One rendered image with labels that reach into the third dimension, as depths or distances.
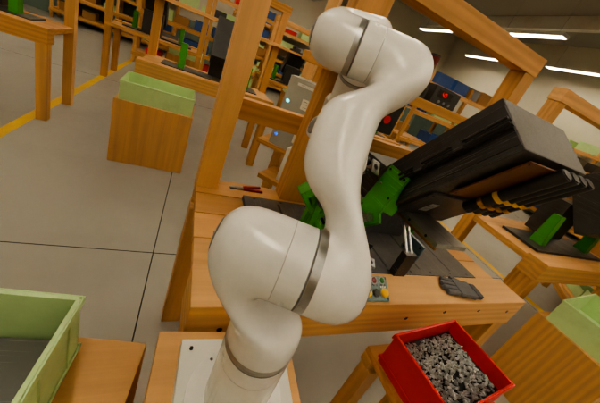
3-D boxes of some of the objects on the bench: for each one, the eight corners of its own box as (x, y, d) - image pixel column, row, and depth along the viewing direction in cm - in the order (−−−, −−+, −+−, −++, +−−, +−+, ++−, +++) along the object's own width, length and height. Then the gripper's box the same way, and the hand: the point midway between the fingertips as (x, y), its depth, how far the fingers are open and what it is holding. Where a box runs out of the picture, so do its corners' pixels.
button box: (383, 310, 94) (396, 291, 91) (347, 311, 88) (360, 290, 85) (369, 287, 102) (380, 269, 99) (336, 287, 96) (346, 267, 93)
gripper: (338, 131, 105) (367, 154, 115) (331, 169, 99) (362, 189, 109) (354, 125, 100) (383, 149, 110) (347, 164, 93) (379, 187, 103)
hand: (370, 167), depth 108 cm, fingers closed on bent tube, 3 cm apart
